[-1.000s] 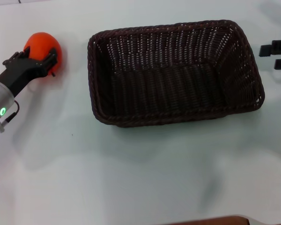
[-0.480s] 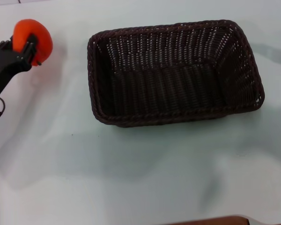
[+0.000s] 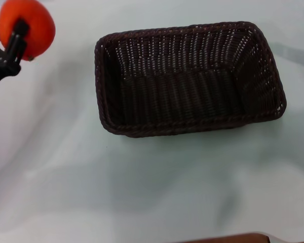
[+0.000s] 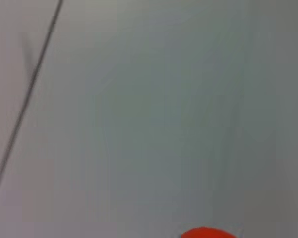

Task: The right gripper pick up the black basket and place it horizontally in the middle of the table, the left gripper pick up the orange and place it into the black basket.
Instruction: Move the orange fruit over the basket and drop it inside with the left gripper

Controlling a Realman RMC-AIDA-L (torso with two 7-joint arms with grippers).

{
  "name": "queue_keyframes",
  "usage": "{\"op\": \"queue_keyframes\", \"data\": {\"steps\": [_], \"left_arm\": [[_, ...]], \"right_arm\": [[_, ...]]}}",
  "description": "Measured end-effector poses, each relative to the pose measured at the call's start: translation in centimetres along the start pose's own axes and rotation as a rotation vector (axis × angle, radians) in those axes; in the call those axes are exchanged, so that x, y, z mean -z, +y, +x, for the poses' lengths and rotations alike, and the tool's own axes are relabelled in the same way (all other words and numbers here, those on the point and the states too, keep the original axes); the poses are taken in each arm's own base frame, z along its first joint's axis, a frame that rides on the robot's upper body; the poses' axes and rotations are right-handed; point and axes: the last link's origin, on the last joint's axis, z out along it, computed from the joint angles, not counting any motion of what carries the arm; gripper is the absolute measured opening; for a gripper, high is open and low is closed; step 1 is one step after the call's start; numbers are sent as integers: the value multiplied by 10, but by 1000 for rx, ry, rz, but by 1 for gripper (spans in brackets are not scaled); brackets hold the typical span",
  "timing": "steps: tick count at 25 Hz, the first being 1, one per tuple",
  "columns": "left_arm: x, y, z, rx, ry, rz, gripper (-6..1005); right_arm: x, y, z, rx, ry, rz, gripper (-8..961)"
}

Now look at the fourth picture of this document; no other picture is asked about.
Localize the orange toy pear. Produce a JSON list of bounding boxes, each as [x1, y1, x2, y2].
[[180, 226, 236, 238]]

